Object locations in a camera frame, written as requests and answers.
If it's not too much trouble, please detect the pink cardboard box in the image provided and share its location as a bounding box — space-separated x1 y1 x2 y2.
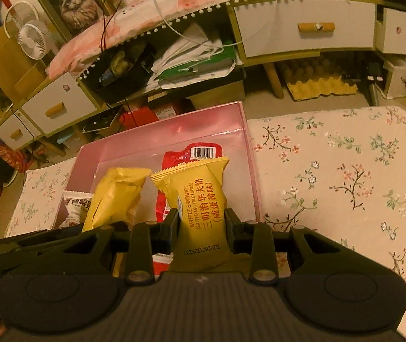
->
51 101 262 229

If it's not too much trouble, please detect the framed cat picture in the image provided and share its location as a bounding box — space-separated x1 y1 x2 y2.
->
33 0 117 42

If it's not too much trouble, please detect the red box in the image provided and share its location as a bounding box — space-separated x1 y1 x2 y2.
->
120 109 158 131
152 104 188 122

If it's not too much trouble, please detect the red bag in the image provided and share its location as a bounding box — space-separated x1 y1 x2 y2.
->
0 142 30 218

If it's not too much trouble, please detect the black flat device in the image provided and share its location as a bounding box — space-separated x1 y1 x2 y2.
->
81 111 124 133

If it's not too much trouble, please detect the floral tablecloth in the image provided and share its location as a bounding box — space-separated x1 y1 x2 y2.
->
5 106 406 339

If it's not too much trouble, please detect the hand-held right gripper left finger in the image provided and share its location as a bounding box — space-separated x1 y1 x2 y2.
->
57 208 181 285

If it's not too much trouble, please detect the black bag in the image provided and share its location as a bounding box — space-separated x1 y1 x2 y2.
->
81 41 158 101

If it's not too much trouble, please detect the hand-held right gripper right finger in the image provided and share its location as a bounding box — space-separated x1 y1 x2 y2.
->
225 208 353 283

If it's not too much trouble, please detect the brown cardboard box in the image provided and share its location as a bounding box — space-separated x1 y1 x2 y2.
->
0 27 49 95

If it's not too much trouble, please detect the green folder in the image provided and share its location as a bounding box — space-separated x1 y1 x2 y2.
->
158 44 238 79

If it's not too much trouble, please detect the white drawer with wooden handle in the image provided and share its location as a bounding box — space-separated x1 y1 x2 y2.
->
21 72 101 128
232 0 377 58
380 7 406 57
0 113 44 151

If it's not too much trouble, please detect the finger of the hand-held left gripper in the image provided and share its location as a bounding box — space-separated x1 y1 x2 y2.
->
0 230 93 276

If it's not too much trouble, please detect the red barcode snack packet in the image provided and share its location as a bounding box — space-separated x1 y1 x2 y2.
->
152 142 225 275

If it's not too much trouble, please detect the small white brown snack packet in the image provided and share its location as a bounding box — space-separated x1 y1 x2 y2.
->
62 191 95 227

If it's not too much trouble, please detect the pink cloth with pompom trim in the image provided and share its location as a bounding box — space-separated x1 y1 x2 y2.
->
48 0 314 78

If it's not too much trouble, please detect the yellow egg tray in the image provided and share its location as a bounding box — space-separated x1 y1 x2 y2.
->
283 59 346 101

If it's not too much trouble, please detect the white desk fan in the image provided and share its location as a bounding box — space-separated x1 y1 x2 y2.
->
18 20 60 60
4 1 40 40

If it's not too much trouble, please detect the white cable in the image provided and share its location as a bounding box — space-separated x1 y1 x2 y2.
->
147 0 279 46

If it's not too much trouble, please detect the stack of white papers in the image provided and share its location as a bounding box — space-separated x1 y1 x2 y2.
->
149 21 240 90

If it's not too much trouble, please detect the yellow waffle snack packet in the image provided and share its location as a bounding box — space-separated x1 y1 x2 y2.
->
150 156 239 272
82 167 157 233

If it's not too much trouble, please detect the wooden cabinet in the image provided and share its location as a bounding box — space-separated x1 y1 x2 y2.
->
0 0 406 152

